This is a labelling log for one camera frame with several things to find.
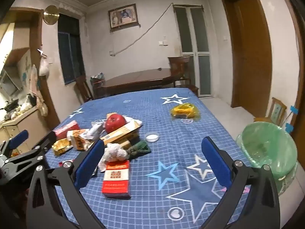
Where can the blue star-print tablecloth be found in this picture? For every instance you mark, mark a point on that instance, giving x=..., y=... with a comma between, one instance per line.
x=152, y=109

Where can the gold round wall clock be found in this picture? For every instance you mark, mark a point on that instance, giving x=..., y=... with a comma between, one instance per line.
x=50, y=14

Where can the dark window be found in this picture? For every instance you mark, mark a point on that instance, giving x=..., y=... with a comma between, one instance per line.
x=70, y=50

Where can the red cigarette box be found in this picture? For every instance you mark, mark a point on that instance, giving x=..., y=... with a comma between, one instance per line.
x=116, y=179

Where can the long tan cardboard box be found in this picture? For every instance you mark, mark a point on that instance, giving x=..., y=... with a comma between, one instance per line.
x=121, y=132

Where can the green knitted cloth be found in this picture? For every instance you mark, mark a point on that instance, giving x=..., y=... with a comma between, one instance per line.
x=139, y=149

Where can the red apple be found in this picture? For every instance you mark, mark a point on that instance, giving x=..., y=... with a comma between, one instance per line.
x=115, y=123

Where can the green-lined trash bin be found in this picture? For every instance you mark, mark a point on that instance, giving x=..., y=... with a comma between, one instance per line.
x=269, y=148

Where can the beige kitchen counter cabinet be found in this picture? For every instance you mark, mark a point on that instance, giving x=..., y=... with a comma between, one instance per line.
x=21, y=128

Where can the frosted glass double door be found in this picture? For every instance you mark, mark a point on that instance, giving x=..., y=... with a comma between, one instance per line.
x=194, y=50

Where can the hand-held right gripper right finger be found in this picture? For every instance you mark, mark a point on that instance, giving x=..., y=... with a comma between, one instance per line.
x=215, y=164

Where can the brown wooden door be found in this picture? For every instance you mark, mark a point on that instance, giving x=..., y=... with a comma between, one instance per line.
x=250, y=52
x=297, y=59

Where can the pink red packet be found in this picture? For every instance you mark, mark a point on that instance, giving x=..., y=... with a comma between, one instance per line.
x=66, y=127

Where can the hanging white plastic bag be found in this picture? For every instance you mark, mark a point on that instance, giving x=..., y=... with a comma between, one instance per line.
x=44, y=65

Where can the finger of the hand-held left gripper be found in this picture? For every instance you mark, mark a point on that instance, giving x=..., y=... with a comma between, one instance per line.
x=20, y=137
x=46, y=142

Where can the white crumpled wrapper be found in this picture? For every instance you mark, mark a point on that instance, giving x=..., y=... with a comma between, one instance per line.
x=95, y=130

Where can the hanging pale cloth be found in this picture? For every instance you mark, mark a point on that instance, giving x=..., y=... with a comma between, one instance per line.
x=35, y=83

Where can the dark wooden table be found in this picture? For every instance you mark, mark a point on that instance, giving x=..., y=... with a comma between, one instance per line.
x=140, y=77

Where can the yellow plastic bag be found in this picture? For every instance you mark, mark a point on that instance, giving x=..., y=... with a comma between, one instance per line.
x=184, y=109

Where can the small light wooden chair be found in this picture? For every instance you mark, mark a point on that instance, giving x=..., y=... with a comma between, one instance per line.
x=276, y=112

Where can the white wall switch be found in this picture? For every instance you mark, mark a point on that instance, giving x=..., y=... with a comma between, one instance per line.
x=163, y=43

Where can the white knitted sock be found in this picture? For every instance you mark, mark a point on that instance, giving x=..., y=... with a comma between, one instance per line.
x=113, y=153

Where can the blue tape strip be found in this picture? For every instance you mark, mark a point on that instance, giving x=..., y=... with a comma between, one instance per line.
x=289, y=127
x=294, y=109

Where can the gold foil packet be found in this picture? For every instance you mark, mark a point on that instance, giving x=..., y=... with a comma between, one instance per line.
x=61, y=148

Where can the framed wall picture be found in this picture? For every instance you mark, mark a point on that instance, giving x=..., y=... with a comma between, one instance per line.
x=122, y=16

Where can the range hood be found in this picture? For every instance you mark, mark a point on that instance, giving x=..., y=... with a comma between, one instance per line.
x=12, y=76

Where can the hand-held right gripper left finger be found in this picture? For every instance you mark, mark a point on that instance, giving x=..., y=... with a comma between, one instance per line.
x=89, y=164

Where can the small clear plastic lid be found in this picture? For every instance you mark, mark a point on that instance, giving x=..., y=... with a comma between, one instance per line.
x=152, y=137

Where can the dark wooden chair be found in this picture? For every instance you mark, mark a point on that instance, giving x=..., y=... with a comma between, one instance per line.
x=83, y=88
x=180, y=64

